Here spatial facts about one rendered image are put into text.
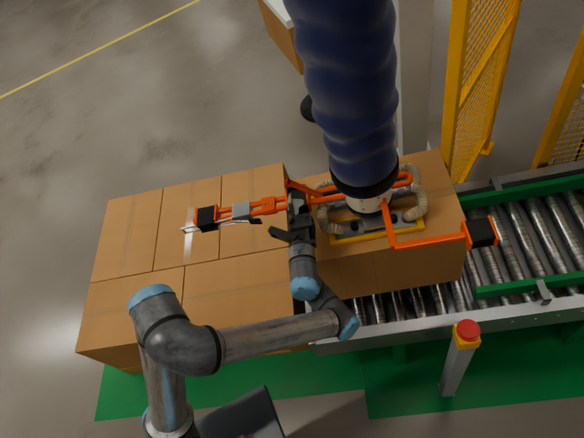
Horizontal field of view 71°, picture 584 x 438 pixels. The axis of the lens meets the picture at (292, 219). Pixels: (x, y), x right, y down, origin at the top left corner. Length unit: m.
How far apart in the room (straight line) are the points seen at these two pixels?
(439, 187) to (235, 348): 0.97
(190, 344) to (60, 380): 2.35
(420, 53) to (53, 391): 3.02
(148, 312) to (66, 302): 2.49
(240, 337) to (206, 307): 1.15
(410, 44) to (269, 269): 1.35
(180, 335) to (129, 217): 1.85
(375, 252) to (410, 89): 1.24
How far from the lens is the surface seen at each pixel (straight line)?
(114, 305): 2.50
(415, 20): 2.24
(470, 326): 1.43
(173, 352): 0.98
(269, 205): 1.49
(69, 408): 3.17
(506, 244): 2.14
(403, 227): 1.50
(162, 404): 1.34
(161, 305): 1.04
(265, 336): 1.10
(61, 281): 3.64
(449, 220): 1.54
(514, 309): 1.96
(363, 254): 1.49
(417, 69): 2.42
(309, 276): 1.29
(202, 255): 2.34
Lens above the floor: 2.39
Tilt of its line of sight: 55 degrees down
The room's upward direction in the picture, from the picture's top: 25 degrees counter-clockwise
